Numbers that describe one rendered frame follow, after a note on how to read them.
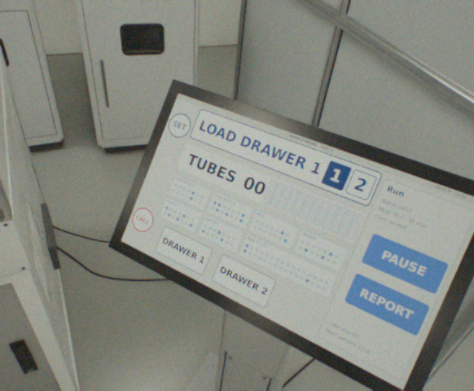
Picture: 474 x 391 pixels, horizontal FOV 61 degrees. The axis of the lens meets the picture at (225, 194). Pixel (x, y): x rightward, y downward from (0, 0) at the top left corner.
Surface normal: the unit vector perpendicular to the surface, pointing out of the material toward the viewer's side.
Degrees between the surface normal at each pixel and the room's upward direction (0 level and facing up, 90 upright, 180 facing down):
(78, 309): 0
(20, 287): 90
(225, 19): 90
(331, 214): 50
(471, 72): 90
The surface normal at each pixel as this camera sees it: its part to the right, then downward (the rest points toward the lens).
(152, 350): 0.07, -0.75
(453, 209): -0.33, -0.07
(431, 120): -0.94, 0.16
